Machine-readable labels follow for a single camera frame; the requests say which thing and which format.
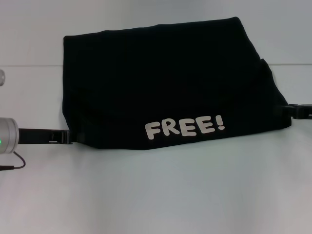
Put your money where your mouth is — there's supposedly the left arm cable with plugs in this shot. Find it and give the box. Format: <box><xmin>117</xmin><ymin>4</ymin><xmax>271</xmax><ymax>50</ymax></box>
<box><xmin>0</xmin><ymin>150</ymin><xmax>26</xmax><ymax>171</ymax></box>

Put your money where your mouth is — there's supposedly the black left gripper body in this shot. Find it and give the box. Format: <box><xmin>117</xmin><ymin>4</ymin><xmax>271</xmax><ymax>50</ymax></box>
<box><xmin>18</xmin><ymin>127</ymin><xmax>67</xmax><ymax>145</ymax></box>

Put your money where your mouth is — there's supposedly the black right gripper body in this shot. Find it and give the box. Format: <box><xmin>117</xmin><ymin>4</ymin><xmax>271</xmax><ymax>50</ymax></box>
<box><xmin>290</xmin><ymin>103</ymin><xmax>312</xmax><ymax>120</ymax></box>

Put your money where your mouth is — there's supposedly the black t-shirt with FREE print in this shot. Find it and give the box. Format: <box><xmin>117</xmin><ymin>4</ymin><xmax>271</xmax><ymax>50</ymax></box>
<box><xmin>61</xmin><ymin>16</ymin><xmax>293</xmax><ymax>151</ymax></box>

